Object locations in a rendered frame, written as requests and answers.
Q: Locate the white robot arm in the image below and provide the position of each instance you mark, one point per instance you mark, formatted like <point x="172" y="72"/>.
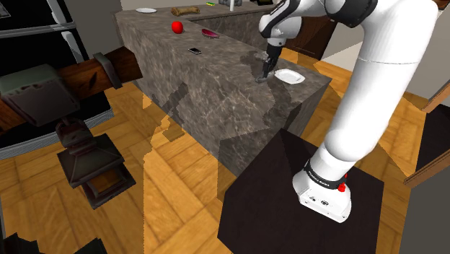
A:
<point x="379" y="70"/>

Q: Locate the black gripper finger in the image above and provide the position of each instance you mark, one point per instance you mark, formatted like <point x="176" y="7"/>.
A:
<point x="264" y="72"/>

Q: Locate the white round plate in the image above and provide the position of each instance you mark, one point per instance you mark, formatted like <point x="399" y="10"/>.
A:
<point x="146" y="10"/>

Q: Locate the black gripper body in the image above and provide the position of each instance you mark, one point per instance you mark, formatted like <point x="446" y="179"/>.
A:
<point x="273" y="52"/>

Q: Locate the dark wooden pedestal table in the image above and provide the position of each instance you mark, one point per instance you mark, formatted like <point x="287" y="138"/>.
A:
<point x="70" y="105"/>

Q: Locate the red apple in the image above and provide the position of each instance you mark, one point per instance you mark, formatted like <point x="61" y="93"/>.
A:
<point x="177" y="27"/>

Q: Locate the dark brown wooden cabinet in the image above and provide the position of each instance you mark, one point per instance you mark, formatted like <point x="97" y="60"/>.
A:
<point x="309" y="35"/>

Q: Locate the brown bread loaf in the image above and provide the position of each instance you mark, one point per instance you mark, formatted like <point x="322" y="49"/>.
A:
<point x="185" y="11"/>

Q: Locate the black smartphone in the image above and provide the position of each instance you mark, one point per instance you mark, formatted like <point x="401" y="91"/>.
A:
<point x="194" y="50"/>

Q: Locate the white upright cylinder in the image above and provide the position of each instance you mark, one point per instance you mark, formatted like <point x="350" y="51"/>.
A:
<point x="232" y="5"/>

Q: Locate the dark red oval bowl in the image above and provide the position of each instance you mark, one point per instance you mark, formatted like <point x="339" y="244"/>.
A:
<point x="210" y="33"/>

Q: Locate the dark robot stand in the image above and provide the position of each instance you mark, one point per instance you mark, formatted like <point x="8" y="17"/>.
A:
<point x="267" y="211"/>

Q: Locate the black shelving unit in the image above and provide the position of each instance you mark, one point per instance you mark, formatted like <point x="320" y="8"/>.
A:
<point x="31" y="35"/>

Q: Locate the white square plate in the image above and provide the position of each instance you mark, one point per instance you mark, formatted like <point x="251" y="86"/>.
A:
<point x="289" y="76"/>

